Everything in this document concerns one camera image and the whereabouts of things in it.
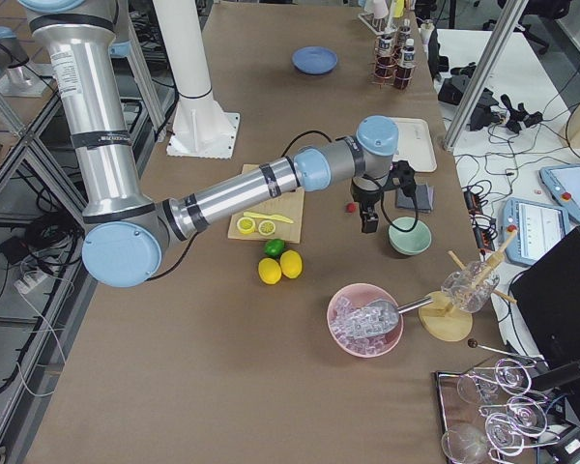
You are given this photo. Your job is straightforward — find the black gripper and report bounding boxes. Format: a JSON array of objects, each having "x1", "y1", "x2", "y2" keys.
[{"x1": 351, "y1": 176, "x2": 385, "y2": 234}]

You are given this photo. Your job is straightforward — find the upper lemon half slice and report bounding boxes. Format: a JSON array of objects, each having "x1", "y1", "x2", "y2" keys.
[{"x1": 257, "y1": 219, "x2": 276, "y2": 237}]

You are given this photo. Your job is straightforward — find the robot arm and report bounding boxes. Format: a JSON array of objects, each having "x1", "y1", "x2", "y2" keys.
[{"x1": 24, "y1": 1, "x2": 398, "y2": 287}]

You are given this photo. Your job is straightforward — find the front tea bottle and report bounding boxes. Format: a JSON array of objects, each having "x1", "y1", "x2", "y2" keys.
[{"x1": 393, "y1": 38, "x2": 415, "y2": 90}]

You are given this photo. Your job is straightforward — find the lower yellow lemon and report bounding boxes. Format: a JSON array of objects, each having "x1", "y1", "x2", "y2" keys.
[{"x1": 257, "y1": 257, "x2": 282, "y2": 285}]

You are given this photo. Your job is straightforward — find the lemon half slice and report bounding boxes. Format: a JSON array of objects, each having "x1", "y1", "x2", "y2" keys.
[
  {"x1": 236, "y1": 217, "x2": 257, "y2": 235},
  {"x1": 257, "y1": 219, "x2": 276, "y2": 237}
]

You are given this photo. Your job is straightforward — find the wooden cup tree stand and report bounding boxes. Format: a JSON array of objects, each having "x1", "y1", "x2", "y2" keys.
[{"x1": 419, "y1": 231, "x2": 517, "y2": 342}]

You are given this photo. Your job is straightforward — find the back left tea bottle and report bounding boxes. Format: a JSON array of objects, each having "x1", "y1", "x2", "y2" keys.
[{"x1": 396, "y1": 18, "x2": 411, "y2": 47}]

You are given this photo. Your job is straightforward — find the cream rabbit tray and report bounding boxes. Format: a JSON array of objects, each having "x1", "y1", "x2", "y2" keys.
[{"x1": 391, "y1": 117, "x2": 437, "y2": 173}]

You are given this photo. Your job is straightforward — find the copper wire bottle rack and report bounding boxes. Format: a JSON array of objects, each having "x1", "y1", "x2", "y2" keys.
[{"x1": 371, "y1": 33, "x2": 416, "y2": 90}]

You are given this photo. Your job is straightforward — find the far teach pendant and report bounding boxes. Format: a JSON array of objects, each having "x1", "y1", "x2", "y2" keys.
[{"x1": 539, "y1": 164, "x2": 580, "y2": 224}]

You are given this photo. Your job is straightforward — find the black laptop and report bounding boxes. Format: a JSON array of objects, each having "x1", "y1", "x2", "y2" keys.
[{"x1": 511, "y1": 226, "x2": 580, "y2": 365}]

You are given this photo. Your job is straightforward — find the yellow plastic knife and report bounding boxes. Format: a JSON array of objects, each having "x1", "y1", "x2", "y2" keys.
[{"x1": 243, "y1": 211, "x2": 294, "y2": 224}]

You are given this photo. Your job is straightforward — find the lower lemon half slice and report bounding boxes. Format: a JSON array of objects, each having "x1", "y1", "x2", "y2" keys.
[{"x1": 236, "y1": 217, "x2": 257, "y2": 235}]

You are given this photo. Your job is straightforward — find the upper yellow lemon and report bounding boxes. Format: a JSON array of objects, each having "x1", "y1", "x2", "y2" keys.
[{"x1": 279, "y1": 250, "x2": 304, "y2": 279}]

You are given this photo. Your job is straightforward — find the yellow lemon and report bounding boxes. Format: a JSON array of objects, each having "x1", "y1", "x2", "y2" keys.
[
  {"x1": 279, "y1": 250, "x2": 304, "y2": 279},
  {"x1": 257, "y1": 257, "x2": 282, "y2": 285}
]

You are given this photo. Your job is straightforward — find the pink ice bowl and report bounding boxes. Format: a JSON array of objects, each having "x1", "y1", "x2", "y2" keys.
[{"x1": 327, "y1": 283, "x2": 404, "y2": 359}]

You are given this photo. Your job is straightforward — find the aluminium frame post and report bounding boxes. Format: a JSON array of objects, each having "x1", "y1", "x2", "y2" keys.
[{"x1": 443, "y1": 0, "x2": 528, "y2": 153}]

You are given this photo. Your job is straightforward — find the green lime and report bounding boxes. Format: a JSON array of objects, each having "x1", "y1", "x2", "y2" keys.
[{"x1": 264, "y1": 238, "x2": 285, "y2": 258}]

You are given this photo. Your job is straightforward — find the wooden cutting board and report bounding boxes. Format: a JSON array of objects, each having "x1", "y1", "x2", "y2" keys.
[{"x1": 227, "y1": 163, "x2": 305, "y2": 245}]

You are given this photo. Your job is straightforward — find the grey folded cloth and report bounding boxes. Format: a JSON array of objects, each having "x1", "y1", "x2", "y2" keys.
[{"x1": 395, "y1": 184, "x2": 434, "y2": 213}]

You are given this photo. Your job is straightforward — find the mint green bowl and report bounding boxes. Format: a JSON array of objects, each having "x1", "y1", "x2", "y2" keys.
[{"x1": 388, "y1": 217, "x2": 432, "y2": 256}]

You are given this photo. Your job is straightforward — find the glass mug on stand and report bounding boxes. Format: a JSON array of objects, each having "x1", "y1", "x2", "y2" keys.
[{"x1": 441, "y1": 261, "x2": 500, "y2": 313}]

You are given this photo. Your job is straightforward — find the tea bottle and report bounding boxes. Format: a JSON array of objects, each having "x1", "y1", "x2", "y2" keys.
[
  {"x1": 373, "y1": 28, "x2": 395, "y2": 84},
  {"x1": 393, "y1": 38, "x2": 415, "y2": 90},
  {"x1": 396, "y1": 18, "x2": 411, "y2": 47}
]

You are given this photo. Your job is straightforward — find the metal ice scoop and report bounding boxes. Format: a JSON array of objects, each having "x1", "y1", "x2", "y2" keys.
[{"x1": 360, "y1": 296, "x2": 433, "y2": 336}]

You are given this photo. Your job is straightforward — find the teach pendant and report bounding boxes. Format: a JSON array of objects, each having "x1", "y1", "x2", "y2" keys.
[
  {"x1": 539, "y1": 164, "x2": 580, "y2": 224},
  {"x1": 500, "y1": 197, "x2": 570, "y2": 266}
]

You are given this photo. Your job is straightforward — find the wire glass rack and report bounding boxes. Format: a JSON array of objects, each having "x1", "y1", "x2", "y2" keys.
[{"x1": 434, "y1": 357, "x2": 580, "y2": 463}]

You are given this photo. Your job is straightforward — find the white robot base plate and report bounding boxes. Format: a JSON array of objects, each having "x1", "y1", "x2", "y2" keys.
[{"x1": 166, "y1": 110, "x2": 241, "y2": 160}]

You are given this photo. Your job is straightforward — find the near teach pendant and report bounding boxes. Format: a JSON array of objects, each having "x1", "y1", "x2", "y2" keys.
[{"x1": 500, "y1": 197, "x2": 570, "y2": 266}]

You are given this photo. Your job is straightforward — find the back right tea bottle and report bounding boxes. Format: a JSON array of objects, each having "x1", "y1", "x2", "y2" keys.
[{"x1": 373, "y1": 28, "x2": 395, "y2": 84}]

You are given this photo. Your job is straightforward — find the blue round plate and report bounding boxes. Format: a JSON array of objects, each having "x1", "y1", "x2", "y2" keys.
[{"x1": 291, "y1": 46, "x2": 338, "y2": 75}]

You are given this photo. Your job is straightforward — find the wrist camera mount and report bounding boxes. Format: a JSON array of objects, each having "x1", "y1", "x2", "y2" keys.
[{"x1": 388, "y1": 160, "x2": 417, "y2": 197}]

